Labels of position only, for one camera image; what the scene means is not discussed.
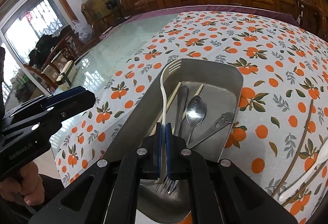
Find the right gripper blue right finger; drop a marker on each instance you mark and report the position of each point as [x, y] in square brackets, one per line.
[175, 162]

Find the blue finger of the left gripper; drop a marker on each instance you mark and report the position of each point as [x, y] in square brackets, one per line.
[67, 106]
[69, 93]

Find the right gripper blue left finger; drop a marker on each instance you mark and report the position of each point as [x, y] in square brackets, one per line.
[153, 145]

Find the metal fork smiley handle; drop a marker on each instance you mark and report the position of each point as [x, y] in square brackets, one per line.
[224, 120]

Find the white plastic fork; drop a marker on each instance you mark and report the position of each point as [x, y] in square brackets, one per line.
[169, 70]

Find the large white plastic spoon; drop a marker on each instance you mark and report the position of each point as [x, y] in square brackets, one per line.
[321, 158]

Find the person's left hand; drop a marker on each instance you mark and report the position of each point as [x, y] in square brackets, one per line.
[31, 186]

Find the cream and black remote box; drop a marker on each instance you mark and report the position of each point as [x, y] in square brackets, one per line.
[66, 76]

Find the wooden dining chair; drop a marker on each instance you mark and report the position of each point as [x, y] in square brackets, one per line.
[51, 54]

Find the rectangular metal tray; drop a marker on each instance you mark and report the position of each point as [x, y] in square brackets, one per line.
[221, 92]

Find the window with grille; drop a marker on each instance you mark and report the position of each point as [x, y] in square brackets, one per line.
[26, 21]

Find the orange print white tablecloth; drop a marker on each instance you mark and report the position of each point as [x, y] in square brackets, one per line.
[269, 75]

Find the purple sofa cushion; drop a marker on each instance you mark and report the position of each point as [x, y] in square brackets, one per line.
[287, 18]

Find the carved wooden armchair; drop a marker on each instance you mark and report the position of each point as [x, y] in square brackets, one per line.
[314, 17]

